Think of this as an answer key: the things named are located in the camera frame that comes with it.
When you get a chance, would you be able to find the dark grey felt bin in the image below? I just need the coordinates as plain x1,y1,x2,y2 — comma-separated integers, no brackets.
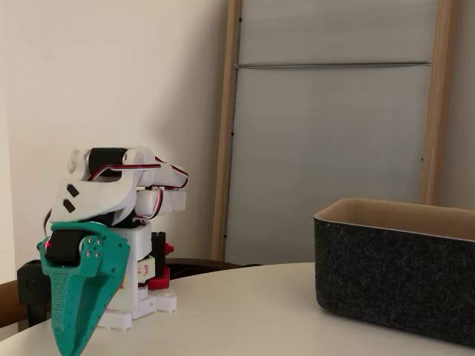
313,197,475,348

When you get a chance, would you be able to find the yellow F3 tape label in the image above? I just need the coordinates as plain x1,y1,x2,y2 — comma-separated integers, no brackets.
137,259,155,281

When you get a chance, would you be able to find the black clamp with red pad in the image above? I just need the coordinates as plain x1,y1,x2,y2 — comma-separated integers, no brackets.
16,259,51,329
148,230,175,291

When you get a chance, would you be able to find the wood framed frosted panel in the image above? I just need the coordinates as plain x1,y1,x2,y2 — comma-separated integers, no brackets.
211,0,459,266

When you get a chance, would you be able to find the metal rail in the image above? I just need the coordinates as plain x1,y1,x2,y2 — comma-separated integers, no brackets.
232,60,433,70

